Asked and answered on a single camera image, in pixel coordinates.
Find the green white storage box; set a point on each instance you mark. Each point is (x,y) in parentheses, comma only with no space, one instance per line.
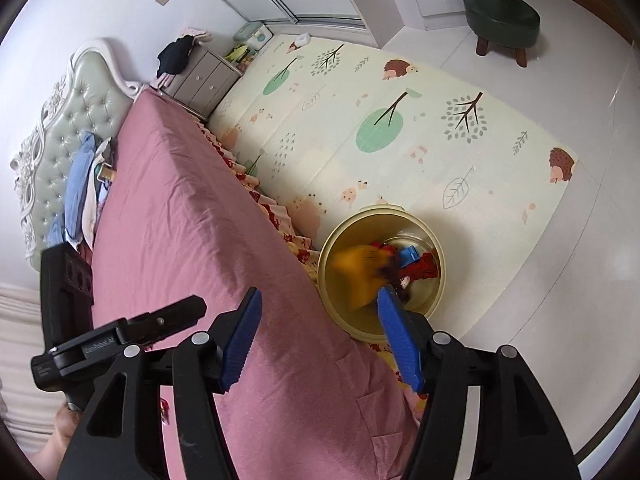
(254,35)

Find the pink bed sheet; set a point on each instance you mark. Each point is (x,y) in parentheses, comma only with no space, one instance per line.
(311,403)

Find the grey nightstand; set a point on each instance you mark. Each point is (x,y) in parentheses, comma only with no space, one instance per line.
(204,82)

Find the red zipper pouch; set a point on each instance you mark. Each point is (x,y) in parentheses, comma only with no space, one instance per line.
(424,269)

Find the green round stool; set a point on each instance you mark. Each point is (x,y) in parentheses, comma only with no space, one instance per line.
(512,24)

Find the blue nasal spray box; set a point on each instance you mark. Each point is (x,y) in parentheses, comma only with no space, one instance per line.
(407,256)

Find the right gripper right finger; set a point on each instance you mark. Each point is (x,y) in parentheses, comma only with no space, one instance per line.
(519,436)

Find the small bottle by pillows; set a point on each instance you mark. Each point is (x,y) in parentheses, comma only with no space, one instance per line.
(106,174)

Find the cream pillow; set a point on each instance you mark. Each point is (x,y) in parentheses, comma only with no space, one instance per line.
(96,192)

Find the black clothes on nightstand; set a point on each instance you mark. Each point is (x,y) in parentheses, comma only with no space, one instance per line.
(174,58)

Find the red white snack wrapper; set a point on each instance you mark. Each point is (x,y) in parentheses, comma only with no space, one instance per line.
(164,411)

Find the cartoon play mat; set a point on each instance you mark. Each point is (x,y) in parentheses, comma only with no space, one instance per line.
(330,128)

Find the green tufted headboard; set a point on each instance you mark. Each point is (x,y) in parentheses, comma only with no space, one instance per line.
(91,96)

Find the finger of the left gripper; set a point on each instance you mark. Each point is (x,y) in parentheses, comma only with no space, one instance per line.
(165,317)

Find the person's left hand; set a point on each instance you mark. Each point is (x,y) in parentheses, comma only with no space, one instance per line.
(65,423)

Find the amber bottle gold cap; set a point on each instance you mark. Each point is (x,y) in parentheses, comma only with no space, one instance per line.
(366,269)

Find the white curtain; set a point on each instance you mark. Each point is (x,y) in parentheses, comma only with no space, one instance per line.
(27,412)

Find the blue pillow right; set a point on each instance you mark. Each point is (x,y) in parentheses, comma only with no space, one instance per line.
(66,226)

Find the yellow trash bin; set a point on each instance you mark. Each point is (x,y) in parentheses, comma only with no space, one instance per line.
(388,224)

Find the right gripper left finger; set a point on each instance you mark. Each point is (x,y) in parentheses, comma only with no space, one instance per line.
(120,434)

